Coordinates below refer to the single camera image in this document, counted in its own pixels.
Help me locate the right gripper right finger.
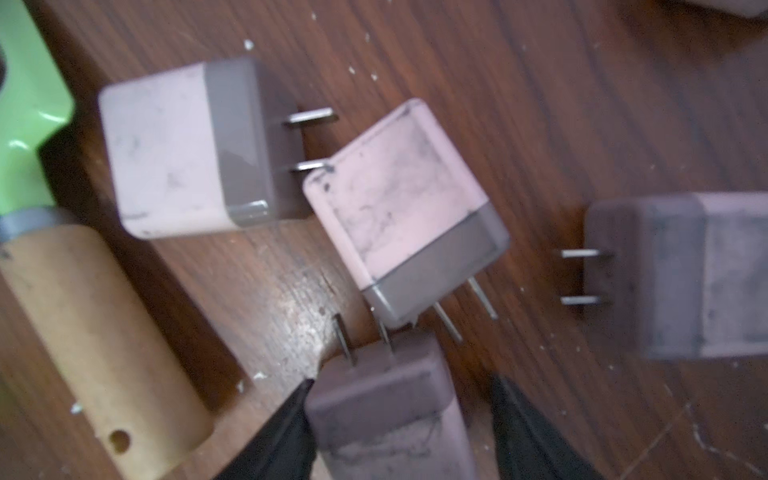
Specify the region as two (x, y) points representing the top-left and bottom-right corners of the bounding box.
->
(490, 373), (602, 479)

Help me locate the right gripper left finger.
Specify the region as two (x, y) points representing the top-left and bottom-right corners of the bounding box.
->
(215, 379), (317, 480)

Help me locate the green garden fork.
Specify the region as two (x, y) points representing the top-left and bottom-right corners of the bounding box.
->
(1, 1), (213, 479)

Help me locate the pink plug middle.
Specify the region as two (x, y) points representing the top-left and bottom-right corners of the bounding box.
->
(684, 0), (768, 19)

